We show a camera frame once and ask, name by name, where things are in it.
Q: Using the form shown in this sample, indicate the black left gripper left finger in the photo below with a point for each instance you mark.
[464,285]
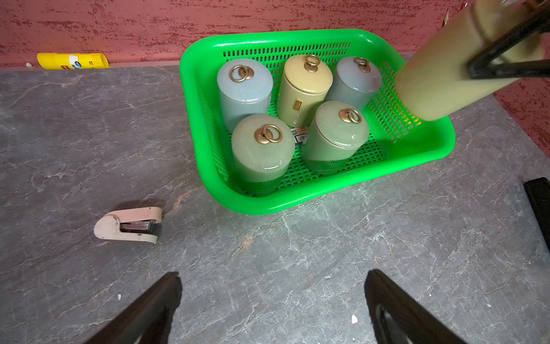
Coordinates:
[149,318]

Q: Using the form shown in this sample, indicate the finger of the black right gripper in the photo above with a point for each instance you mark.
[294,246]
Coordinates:
[481,66]

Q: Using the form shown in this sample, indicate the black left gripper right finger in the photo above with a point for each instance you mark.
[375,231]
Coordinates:
[398,318]

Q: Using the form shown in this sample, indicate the beige tea canister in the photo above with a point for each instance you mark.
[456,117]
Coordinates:
[436,82]
[305,83]

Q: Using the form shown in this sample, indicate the grey-blue tea canister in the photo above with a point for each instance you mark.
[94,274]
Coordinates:
[245,88]
[356,81]

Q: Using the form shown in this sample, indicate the green tea canister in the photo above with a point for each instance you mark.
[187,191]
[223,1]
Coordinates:
[336,133]
[263,147]

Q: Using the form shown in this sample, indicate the beige tea canister back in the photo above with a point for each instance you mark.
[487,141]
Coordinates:
[305,83]

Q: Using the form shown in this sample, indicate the green plastic basket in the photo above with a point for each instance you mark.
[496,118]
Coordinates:
[397,140]

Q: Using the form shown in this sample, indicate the pink stapler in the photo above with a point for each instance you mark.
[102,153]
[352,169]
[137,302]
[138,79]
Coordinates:
[130,225]

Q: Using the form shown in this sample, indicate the black stapler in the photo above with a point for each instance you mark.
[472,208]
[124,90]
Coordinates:
[537,191]

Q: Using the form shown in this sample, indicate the barcode sticker label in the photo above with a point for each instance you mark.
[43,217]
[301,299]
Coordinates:
[300,135]

